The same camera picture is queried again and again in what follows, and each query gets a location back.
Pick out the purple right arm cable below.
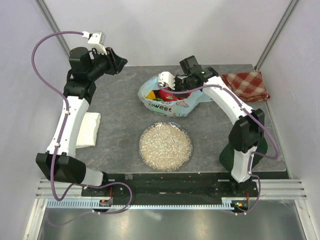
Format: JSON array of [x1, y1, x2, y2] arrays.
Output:
[[158, 82, 279, 216]]

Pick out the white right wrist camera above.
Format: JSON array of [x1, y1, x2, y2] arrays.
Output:
[[158, 71, 176, 90]]

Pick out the dark green baseball cap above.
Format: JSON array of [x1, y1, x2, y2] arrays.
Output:
[[219, 138, 268, 172]]

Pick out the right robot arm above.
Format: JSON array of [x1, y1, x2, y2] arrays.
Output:
[[172, 55, 268, 197]]

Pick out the red checkered cloth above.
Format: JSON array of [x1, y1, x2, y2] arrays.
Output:
[[221, 71, 271, 103]]

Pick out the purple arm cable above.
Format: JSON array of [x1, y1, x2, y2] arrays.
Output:
[[158, 82, 279, 216], [32, 30, 133, 227]]

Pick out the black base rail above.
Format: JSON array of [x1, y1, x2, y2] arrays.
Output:
[[81, 172, 258, 204]]

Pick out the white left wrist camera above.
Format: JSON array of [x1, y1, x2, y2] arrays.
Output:
[[82, 31, 107, 55]]

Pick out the speckled round plate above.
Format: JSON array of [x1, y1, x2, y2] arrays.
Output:
[[138, 122, 194, 172]]

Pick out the light blue plastic bag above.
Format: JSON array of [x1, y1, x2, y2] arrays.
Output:
[[138, 76, 213, 117]]

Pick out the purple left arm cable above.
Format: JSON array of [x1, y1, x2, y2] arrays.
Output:
[[32, 30, 133, 227]]

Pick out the light blue cable duct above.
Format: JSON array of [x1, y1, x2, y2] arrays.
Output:
[[46, 198, 241, 210]]

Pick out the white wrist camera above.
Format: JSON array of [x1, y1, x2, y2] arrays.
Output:
[[82, 31, 107, 55], [158, 71, 176, 90]]

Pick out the white folded towel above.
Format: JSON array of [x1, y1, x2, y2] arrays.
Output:
[[76, 112, 101, 149]]

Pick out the yellow fake banana bunch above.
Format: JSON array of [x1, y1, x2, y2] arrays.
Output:
[[145, 90, 157, 100]]

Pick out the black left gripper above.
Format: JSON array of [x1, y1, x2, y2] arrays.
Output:
[[87, 46, 128, 81]]

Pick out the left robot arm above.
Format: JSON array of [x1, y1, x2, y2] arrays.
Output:
[[35, 47, 128, 201]]

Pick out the red fake dragon fruit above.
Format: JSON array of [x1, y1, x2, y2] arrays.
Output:
[[158, 89, 185, 102]]

